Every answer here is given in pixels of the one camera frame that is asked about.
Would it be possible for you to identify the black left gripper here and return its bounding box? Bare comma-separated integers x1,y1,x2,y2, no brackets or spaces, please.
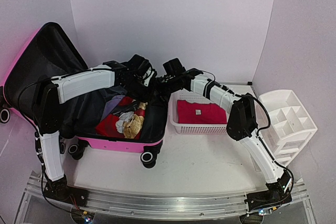
122,78,156,104

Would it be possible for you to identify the lilac garment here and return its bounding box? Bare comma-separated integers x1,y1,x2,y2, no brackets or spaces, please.
102,95,125,119

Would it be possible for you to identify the red garment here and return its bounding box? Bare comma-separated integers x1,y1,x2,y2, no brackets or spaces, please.
177,100,227,124

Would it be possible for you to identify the white plastic mesh basket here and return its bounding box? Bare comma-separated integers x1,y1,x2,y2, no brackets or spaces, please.
169,90,228,135

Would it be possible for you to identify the pink cartoon suitcase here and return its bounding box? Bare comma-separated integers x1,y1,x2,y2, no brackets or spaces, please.
1,22,170,168

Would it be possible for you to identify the red teddy bear shirt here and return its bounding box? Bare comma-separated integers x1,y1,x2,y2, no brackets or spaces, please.
95,96,147,140

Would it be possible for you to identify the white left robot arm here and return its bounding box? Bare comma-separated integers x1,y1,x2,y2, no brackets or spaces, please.
33,55,157,201

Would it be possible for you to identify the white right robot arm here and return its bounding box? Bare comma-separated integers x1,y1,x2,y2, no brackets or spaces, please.
159,58,294,210

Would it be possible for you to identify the white drawer desk organizer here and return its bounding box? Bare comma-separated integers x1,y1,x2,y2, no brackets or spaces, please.
259,89,318,166

